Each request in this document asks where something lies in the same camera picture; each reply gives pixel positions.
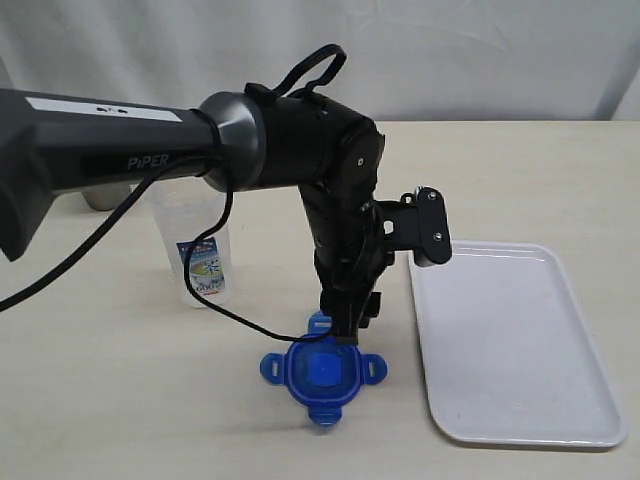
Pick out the white backdrop curtain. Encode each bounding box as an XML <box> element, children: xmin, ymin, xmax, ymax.
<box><xmin>1</xmin><ymin>1</ymin><xmax>639</xmax><ymax>120</ymax></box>

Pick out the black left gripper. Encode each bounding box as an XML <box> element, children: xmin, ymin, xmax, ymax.
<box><xmin>298</xmin><ymin>182</ymin><xmax>387</xmax><ymax>343</ymax></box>

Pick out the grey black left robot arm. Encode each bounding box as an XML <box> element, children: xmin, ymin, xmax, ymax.
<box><xmin>1</xmin><ymin>84</ymin><xmax>389</xmax><ymax>342</ymax></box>

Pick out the blue plastic lid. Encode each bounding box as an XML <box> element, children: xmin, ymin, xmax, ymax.
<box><xmin>259</xmin><ymin>311</ymin><xmax>388</xmax><ymax>428</ymax></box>

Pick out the clear plastic tall container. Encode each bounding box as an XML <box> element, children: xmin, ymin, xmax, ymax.
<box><xmin>149</xmin><ymin>178</ymin><xmax>234</xmax><ymax>309</ymax></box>

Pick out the white rectangular plastic tray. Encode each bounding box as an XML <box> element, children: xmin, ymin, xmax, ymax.
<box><xmin>409</xmin><ymin>241</ymin><xmax>628</xmax><ymax>450</ymax></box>

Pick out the stainless steel cup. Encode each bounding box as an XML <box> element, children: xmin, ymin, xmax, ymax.
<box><xmin>82</xmin><ymin>184</ymin><xmax>132</xmax><ymax>212</ymax></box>

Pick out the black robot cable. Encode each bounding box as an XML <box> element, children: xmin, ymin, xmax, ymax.
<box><xmin>0</xmin><ymin>44</ymin><xmax>369</xmax><ymax>343</ymax></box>

